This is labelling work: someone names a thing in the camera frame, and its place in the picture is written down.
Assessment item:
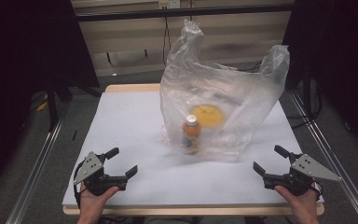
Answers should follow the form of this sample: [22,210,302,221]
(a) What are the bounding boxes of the round yellow item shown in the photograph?
[190,105,226,129]

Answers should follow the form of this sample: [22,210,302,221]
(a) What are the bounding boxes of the black curtain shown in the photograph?
[282,0,358,158]
[0,0,101,200]

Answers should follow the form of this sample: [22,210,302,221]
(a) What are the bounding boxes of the white table mat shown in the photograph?
[62,91,324,207]

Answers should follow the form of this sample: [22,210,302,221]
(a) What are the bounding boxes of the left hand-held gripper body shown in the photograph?
[73,151,128,197]

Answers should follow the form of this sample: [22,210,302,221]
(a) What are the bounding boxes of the orange drink bottle white cap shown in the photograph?
[181,114,202,156]

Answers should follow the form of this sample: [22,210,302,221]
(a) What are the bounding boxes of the wooden table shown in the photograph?
[62,83,325,217]

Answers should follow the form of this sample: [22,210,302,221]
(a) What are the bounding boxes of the silver metal rail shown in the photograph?
[5,101,73,224]
[288,91,358,224]

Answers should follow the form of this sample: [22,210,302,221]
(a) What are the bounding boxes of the black metal stand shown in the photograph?
[46,76,75,133]

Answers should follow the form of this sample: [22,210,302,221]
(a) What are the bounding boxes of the black hanging cable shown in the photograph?
[162,16,172,67]

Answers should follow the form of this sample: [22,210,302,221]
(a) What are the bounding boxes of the black floor cables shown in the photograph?
[286,83,324,129]

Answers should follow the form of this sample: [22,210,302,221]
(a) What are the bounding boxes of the white wall outlet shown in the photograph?
[158,0,181,10]

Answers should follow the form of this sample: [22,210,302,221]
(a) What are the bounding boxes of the person's left hand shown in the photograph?
[76,182,120,224]

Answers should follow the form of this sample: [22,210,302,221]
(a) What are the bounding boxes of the black horizontal bar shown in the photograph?
[75,3,295,22]

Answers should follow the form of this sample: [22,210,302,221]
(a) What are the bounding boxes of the clear plastic bag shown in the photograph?
[159,19,291,163]

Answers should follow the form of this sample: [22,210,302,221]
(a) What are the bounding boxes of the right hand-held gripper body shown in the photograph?
[262,152,343,197]

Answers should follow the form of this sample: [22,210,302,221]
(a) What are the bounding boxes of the person's right hand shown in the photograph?
[274,185,321,224]

